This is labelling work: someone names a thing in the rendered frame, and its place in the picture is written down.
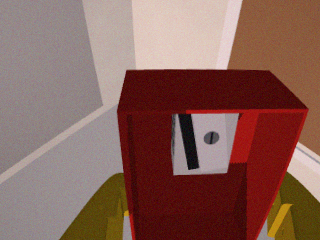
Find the red box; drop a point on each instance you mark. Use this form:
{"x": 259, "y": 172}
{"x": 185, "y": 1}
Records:
{"x": 225, "y": 206}

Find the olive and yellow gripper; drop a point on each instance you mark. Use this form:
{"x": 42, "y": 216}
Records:
{"x": 294, "y": 215}

